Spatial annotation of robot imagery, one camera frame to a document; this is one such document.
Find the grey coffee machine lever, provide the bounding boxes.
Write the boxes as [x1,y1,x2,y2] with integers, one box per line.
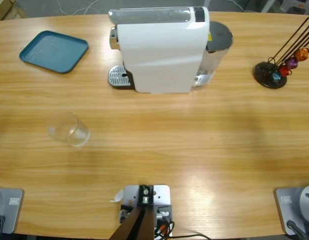
[108,6,192,25]

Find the dark mount post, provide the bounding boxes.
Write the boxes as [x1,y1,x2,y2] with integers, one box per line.
[110,184,155,240]

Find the black capsule holder with rods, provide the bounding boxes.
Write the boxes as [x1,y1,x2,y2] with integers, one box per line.
[253,16,309,90]

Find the white floor cable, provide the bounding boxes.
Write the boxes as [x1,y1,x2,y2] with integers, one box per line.
[56,0,100,16]

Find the orange and black cable bundle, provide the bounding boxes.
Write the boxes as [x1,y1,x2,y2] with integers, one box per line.
[154,219,175,240]

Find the white paper tag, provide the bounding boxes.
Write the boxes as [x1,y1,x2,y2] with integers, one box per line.
[109,188,124,203]

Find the white mount block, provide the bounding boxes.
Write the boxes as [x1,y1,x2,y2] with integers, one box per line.
[119,184,173,238]

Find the orange coffee capsule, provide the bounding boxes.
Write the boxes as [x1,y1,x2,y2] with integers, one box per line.
[294,47,309,62]

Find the clear glass cup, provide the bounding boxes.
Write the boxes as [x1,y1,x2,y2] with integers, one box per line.
[47,111,91,148]

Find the teal plastic tray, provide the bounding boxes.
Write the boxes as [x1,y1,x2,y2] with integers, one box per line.
[18,30,90,75]

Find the thin black cable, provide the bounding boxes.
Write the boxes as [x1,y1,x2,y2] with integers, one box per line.
[170,233,211,240]

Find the purple coffee capsule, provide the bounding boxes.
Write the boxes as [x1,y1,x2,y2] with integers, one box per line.
[286,56,299,69]

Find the metal drip tray grid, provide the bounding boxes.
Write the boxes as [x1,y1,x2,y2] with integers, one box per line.
[108,64,133,88]

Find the clear water tank dark lid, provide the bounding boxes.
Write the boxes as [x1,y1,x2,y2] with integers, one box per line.
[194,21,234,89]

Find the white capsule coffee machine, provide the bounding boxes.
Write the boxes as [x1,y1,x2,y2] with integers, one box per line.
[108,6,211,95]

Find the red coffee capsule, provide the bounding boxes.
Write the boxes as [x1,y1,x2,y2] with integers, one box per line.
[279,65,292,78]

